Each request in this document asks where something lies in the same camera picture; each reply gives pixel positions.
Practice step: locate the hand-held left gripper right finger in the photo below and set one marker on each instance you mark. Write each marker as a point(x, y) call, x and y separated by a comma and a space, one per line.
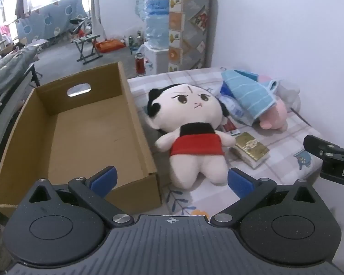
point(240, 182)

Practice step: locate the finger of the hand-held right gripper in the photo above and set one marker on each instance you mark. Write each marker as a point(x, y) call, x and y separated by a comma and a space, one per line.
point(318, 146)

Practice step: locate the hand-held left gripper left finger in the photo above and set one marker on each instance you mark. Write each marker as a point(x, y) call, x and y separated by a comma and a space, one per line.
point(106, 179)

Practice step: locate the brown cardboard box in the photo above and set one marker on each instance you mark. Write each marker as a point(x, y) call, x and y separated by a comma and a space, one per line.
point(89, 137)

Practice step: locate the pink plush pig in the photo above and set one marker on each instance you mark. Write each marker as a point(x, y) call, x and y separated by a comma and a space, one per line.
point(275, 114)

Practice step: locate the red toothpaste tube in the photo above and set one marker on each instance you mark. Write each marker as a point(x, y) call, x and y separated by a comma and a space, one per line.
point(229, 126)

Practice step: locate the black-haired plush doll red dress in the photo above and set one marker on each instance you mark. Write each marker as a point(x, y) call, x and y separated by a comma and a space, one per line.
point(195, 146)

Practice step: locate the blue striped towel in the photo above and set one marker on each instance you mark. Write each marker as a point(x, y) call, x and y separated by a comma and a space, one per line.
point(246, 94)

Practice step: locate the checked bed sheet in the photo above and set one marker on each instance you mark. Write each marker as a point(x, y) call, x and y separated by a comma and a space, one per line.
point(275, 149)

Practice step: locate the clear glass cup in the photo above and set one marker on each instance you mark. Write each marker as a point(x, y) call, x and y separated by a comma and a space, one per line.
point(289, 91)

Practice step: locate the red thermos bottle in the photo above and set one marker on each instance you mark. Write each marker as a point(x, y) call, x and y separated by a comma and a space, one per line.
point(139, 66)

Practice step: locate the orange bag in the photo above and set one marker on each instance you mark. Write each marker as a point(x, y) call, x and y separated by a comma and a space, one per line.
point(109, 45)

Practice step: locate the folding stool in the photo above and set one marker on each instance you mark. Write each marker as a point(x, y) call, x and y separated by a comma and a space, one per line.
point(86, 38)

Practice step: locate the cluster of bottles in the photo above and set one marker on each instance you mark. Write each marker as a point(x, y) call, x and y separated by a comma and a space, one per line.
point(133, 38)

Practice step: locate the grey quilt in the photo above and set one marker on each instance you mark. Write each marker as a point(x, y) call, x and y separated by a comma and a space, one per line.
point(5, 68)

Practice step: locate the small cardboard box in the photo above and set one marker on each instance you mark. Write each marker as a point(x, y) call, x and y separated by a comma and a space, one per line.
point(37, 44)

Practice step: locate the black exercise bike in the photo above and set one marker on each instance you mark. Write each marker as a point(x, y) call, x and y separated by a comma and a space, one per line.
point(77, 23)

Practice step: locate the folded patterned mattress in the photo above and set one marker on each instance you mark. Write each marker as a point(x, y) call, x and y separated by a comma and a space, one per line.
point(195, 20)

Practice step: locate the hanging blue patterned sheet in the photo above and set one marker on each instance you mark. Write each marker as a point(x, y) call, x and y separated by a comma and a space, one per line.
point(51, 14)

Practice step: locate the white curtain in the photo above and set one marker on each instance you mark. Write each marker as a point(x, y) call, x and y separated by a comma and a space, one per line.
point(96, 5)

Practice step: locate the hanging clothes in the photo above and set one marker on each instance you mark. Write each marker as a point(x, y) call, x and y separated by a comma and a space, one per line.
point(23, 3)

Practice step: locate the metal frame bed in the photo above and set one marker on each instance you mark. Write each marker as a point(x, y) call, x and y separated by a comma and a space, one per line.
point(31, 74)

